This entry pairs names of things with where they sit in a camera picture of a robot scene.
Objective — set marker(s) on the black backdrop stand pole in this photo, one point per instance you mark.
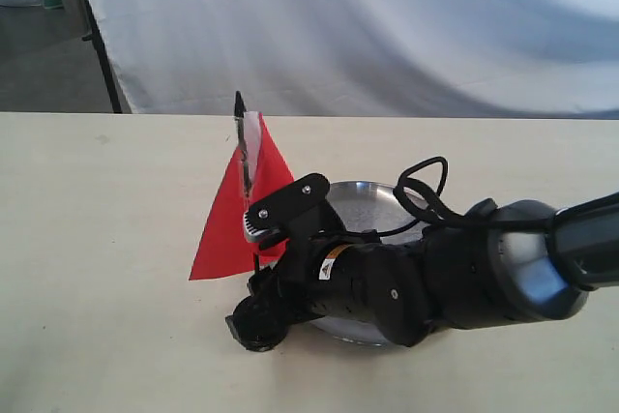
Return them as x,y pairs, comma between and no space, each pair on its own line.
94,37

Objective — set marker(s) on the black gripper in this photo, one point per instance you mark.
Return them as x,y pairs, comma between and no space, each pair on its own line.
291,215

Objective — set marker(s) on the black round object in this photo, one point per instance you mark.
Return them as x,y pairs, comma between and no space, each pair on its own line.
255,325

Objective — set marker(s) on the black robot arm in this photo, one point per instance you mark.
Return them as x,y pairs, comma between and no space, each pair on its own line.
492,266

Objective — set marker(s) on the round stainless steel plate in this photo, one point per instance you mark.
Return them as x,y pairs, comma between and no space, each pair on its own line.
360,210

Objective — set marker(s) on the white backdrop cloth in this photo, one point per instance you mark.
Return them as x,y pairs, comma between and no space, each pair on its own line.
425,58

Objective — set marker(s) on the red flag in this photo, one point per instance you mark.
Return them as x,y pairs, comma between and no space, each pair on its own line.
255,170

